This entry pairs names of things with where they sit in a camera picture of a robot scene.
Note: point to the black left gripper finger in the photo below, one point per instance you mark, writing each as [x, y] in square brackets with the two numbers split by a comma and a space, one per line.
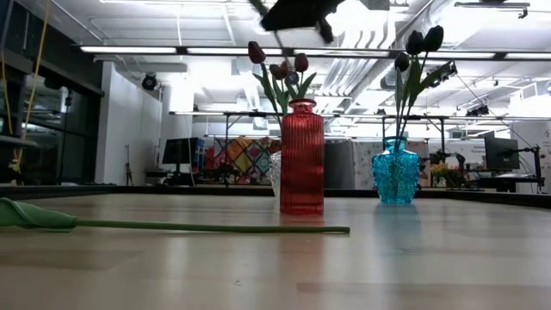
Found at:
[326, 31]

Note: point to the red ribbed glass vase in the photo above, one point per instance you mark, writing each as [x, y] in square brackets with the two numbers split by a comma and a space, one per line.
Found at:
[302, 163]

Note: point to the blue patterned glass vase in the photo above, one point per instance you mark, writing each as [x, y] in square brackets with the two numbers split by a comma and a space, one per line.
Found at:
[396, 172]

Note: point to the black monitor on arm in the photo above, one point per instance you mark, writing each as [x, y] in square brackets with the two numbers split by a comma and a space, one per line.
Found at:
[501, 153]

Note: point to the background black robot arm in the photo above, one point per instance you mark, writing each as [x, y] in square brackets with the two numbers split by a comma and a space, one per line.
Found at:
[456, 157]

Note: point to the clear glass vase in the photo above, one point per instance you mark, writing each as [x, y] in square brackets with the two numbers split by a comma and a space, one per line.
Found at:
[275, 172]

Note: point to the yellow background flowers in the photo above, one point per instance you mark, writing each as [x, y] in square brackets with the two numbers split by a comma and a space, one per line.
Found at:
[441, 169]

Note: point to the black ceiling spotlight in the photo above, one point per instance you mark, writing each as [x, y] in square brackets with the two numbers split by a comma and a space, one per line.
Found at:
[292, 78]
[149, 82]

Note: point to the dark partition panel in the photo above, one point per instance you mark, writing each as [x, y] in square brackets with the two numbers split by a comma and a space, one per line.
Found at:
[340, 163]

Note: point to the colourful patchwork quilt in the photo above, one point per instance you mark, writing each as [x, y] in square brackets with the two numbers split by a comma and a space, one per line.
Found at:
[245, 157]

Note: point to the black ceiling light cluster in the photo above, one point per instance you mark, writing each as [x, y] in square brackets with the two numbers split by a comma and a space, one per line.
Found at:
[478, 111]

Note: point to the long ceiling light strip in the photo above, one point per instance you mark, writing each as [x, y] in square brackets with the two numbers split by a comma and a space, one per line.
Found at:
[129, 50]

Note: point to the black computer monitor on stand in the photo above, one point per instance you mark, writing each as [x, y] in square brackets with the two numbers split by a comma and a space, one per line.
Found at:
[178, 150]

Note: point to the long green flower stem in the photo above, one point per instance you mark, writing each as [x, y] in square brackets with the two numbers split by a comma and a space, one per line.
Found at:
[215, 226]

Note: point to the black tripod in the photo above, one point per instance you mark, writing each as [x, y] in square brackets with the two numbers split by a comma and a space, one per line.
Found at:
[128, 168]

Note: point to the dark background desk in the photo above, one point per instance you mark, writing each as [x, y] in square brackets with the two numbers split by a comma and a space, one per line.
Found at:
[503, 181]

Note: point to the silver ventilation duct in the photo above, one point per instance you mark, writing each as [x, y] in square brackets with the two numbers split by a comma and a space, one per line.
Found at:
[447, 17]

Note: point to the black overhead frame rail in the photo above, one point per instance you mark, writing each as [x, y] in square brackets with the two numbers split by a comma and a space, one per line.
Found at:
[206, 113]

